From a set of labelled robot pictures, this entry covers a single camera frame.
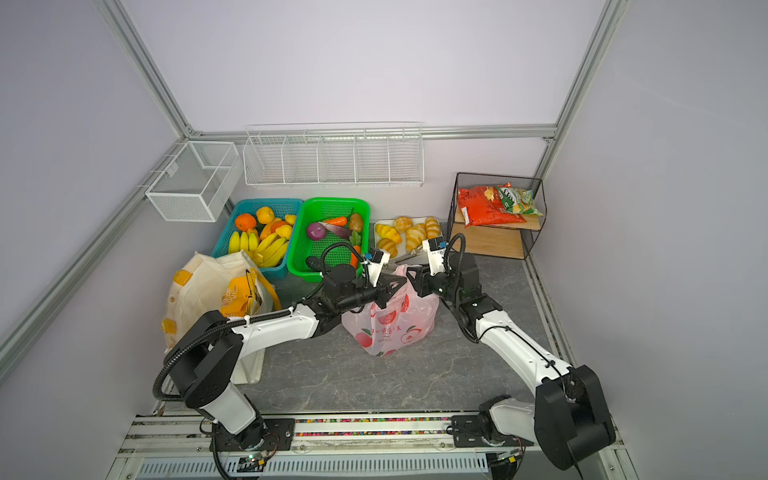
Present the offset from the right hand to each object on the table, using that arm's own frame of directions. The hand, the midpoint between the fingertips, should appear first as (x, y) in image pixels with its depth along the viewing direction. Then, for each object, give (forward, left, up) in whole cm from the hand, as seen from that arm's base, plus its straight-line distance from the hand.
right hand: (409, 270), depth 80 cm
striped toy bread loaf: (+31, +7, -18) cm, 37 cm away
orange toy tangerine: (+30, +59, -10) cm, 67 cm away
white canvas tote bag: (-4, +60, -5) cm, 60 cm away
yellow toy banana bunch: (+18, +50, -15) cm, 55 cm away
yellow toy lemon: (+27, +45, -12) cm, 54 cm away
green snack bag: (+27, -37, 0) cm, 46 cm away
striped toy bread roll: (+24, +7, -18) cm, 31 cm away
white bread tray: (+26, +2, -22) cm, 34 cm away
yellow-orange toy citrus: (+34, +54, -11) cm, 64 cm away
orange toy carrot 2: (-5, +13, +10) cm, 17 cm away
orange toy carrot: (+35, +27, -16) cm, 47 cm away
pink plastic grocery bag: (-11, +1, -8) cm, 13 cm away
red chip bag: (+26, -24, 0) cm, 36 cm away
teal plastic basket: (+39, +48, -12) cm, 63 cm away
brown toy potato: (+34, +20, -15) cm, 42 cm away
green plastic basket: (+37, +39, -11) cm, 54 cm away
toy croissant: (+28, -3, -18) cm, 33 cm away
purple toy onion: (+28, +34, -14) cm, 46 cm away
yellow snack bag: (-4, +47, -7) cm, 48 cm away
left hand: (-4, +1, -1) cm, 4 cm away
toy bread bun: (+35, +2, -17) cm, 39 cm away
